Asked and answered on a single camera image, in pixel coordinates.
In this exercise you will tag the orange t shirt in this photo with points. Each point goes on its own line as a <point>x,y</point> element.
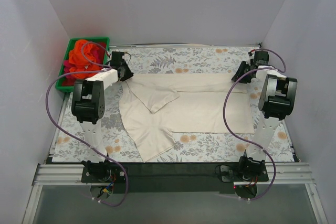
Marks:
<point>80,53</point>

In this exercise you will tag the green plastic bin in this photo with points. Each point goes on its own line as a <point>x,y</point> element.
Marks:
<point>71,43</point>

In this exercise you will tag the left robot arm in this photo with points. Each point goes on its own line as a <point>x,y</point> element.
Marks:
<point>88,106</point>

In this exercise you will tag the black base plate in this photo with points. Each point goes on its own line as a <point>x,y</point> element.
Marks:
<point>169,177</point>

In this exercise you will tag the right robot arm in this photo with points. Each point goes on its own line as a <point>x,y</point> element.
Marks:
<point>276,102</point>

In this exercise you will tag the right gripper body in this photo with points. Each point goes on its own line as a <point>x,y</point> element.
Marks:
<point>242,71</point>

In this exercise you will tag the cream t shirt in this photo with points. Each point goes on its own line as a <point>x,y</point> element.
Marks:
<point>154,106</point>

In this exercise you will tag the aluminium frame rail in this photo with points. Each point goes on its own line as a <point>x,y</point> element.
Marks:
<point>290,196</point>

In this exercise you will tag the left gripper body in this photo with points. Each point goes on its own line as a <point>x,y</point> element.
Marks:
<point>125,71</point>

